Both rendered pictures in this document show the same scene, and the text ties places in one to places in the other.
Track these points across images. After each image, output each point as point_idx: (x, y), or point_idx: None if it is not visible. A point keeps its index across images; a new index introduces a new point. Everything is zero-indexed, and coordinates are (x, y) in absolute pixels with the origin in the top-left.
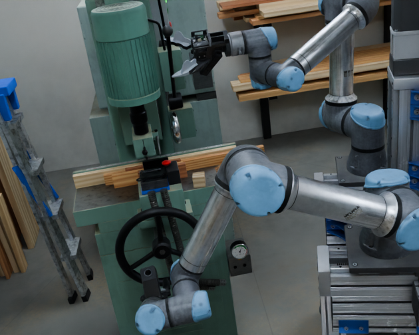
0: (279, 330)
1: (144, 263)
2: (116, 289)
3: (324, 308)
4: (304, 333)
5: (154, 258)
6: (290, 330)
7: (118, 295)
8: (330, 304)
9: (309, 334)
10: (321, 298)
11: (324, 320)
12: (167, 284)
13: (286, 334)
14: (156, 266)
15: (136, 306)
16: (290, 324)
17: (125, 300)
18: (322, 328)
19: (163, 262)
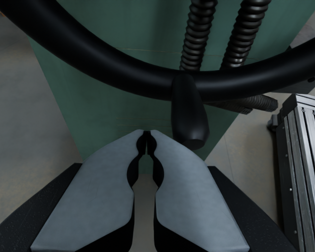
0: (230, 131)
1: (117, 14)
2: (51, 57)
3: (306, 139)
4: (251, 140)
5: (143, 6)
6: (239, 133)
7: (56, 69)
8: (312, 136)
9: (256, 142)
10: (302, 126)
11: (309, 155)
12: (202, 114)
13: (235, 136)
14: (143, 31)
15: (92, 95)
16: (240, 128)
17: (71, 80)
18: (308, 166)
19: (160, 26)
